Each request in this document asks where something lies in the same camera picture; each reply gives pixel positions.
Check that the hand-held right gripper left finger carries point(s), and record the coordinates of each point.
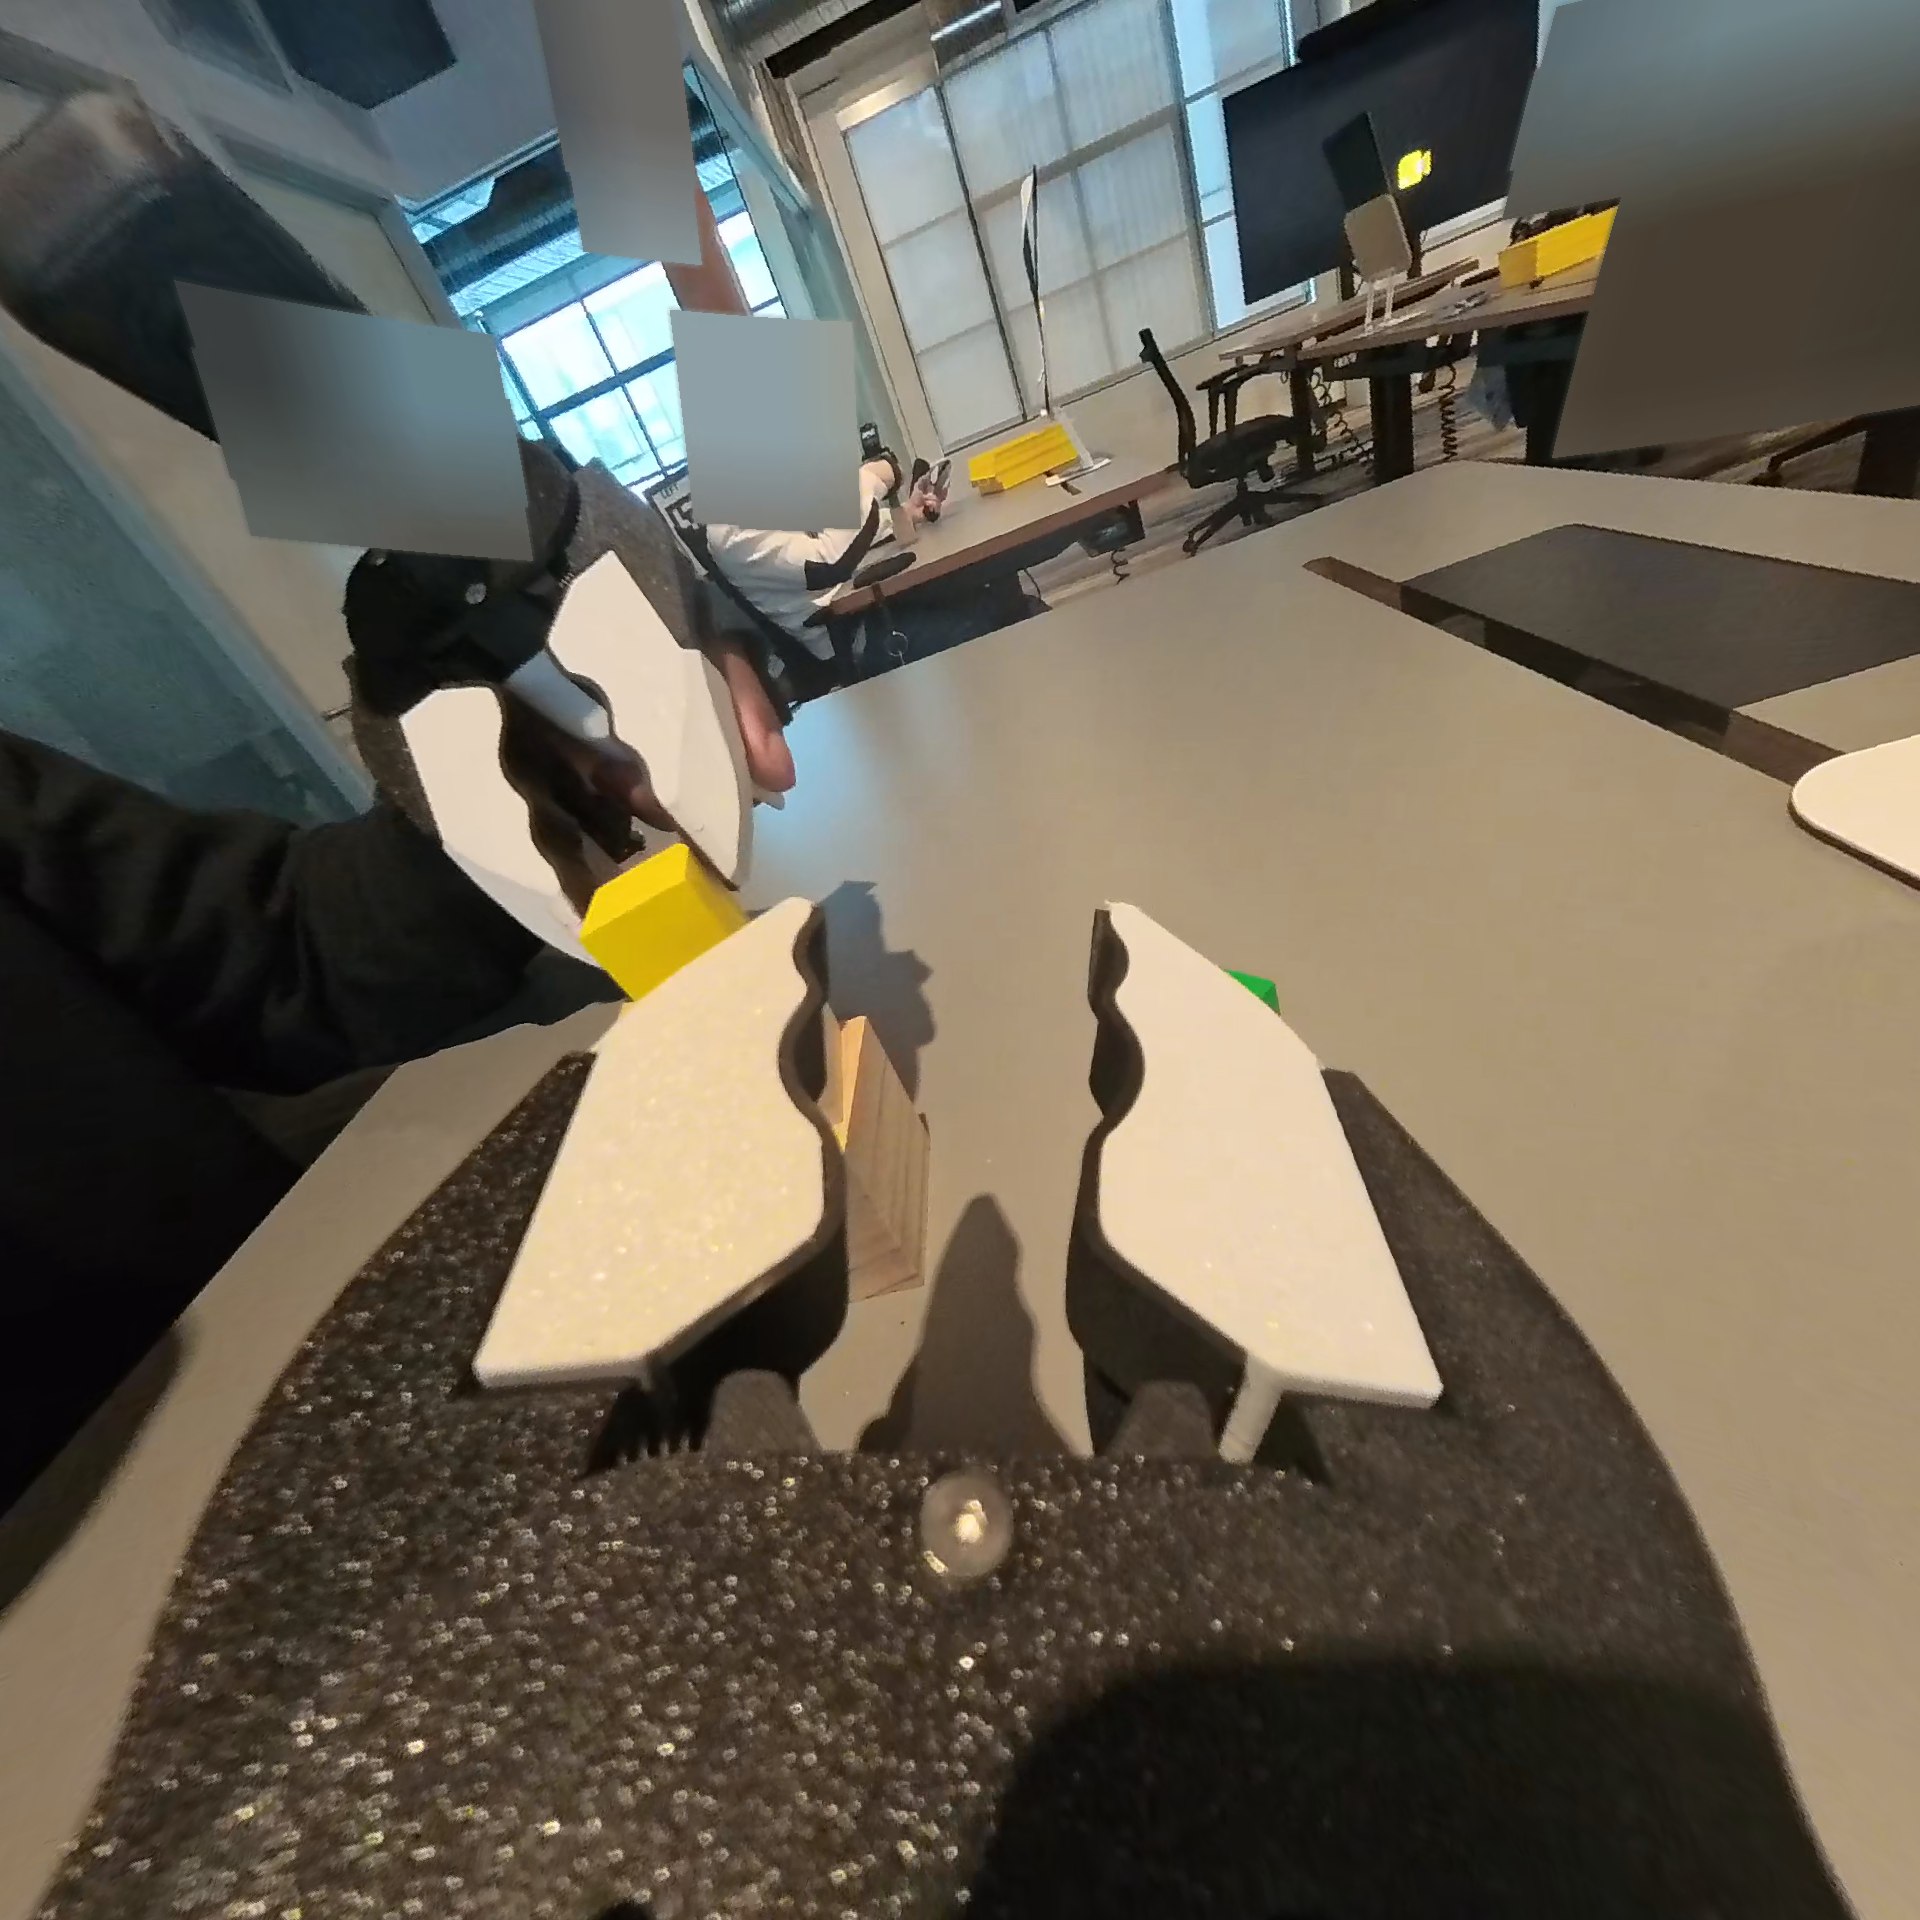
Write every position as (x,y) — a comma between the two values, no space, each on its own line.
(674,1171)

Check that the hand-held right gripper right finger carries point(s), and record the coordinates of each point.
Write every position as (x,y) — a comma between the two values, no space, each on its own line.
(1243,1186)

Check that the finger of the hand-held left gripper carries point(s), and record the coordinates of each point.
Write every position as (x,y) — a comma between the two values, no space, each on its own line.
(473,796)
(661,676)

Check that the green wooden cube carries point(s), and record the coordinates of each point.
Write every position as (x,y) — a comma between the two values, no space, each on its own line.
(1258,991)

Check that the natural wooden cube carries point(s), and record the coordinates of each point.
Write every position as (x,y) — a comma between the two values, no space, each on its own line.
(886,1186)

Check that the yellow wooden cube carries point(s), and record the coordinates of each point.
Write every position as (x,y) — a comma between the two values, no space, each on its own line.
(661,932)

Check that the person's left forearm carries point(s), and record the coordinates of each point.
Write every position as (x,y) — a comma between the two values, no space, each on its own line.
(299,946)

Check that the person's left hand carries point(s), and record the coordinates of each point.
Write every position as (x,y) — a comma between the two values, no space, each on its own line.
(765,743)

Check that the black-white printed tag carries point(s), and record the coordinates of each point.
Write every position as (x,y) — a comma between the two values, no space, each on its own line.
(656,508)

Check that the brown-top desk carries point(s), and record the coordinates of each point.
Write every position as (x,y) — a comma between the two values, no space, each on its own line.
(1035,524)

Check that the yellow plastic bin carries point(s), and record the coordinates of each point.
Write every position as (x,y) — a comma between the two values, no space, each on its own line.
(1553,255)
(1021,462)

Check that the large frosted window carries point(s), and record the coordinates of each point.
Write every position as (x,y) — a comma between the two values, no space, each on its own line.
(960,226)

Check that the person's torso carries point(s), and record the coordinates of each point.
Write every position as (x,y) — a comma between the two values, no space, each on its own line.
(106,1277)

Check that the black office chair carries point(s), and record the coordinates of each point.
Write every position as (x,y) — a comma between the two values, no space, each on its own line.
(1243,442)

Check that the black desk mat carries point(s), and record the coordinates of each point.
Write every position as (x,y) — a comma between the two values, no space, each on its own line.
(1651,615)

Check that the white rounded board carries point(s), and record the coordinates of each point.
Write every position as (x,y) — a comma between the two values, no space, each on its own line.
(1867,810)

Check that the long office desk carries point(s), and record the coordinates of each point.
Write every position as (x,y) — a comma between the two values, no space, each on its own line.
(1320,340)

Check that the large black monitor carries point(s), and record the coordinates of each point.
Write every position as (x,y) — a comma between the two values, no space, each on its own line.
(1289,166)

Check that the beige device on stand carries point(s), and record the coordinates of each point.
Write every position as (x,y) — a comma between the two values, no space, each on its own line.
(1376,241)

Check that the metal ceiling duct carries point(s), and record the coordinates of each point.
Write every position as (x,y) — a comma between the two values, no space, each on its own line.
(810,25)

